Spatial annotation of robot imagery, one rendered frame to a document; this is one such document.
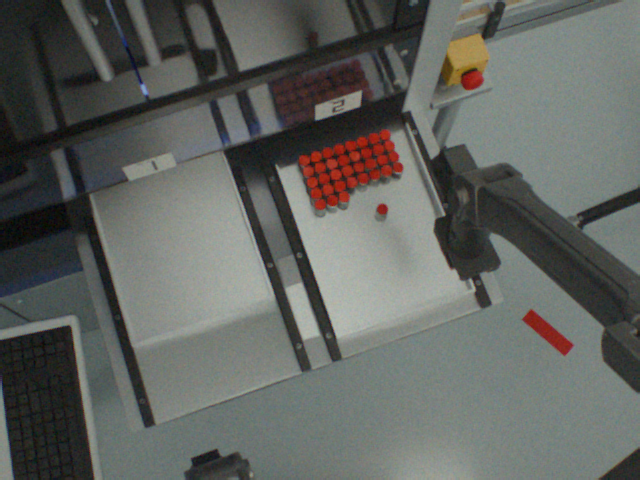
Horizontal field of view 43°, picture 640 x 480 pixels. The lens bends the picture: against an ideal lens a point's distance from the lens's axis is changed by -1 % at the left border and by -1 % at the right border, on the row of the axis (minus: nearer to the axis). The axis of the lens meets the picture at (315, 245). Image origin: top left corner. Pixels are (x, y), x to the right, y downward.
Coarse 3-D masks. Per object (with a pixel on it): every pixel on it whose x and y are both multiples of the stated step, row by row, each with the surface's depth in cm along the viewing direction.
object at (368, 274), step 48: (288, 192) 152; (384, 192) 152; (432, 192) 149; (336, 240) 149; (384, 240) 149; (432, 240) 149; (336, 288) 147; (384, 288) 147; (432, 288) 147; (336, 336) 141
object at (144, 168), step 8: (152, 160) 136; (160, 160) 137; (168, 160) 138; (128, 168) 136; (136, 168) 137; (144, 168) 138; (152, 168) 139; (160, 168) 140; (128, 176) 138; (136, 176) 140
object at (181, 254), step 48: (96, 192) 151; (144, 192) 151; (192, 192) 151; (144, 240) 149; (192, 240) 149; (240, 240) 149; (144, 288) 146; (192, 288) 146; (240, 288) 146; (144, 336) 144
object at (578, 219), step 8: (632, 192) 233; (608, 200) 235; (616, 200) 233; (624, 200) 233; (632, 200) 233; (592, 208) 236; (600, 208) 235; (608, 208) 234; (616, 208) 233; (624, 208) 234; (568, 216) 243; (576, 216) 243; (584, 216) 236; (592, 216) 235; (600, 216) 235; (576, 224) 239; (584, 224) 237
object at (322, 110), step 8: (352, 96) 140; (360, 96) 141; (320, 104) 138; (328, 104) 139; (336, 104) 141; (352, 104) 143; (360, 104) 144; (320, 112) 141; (328, 112) 142; (336, 112) 144
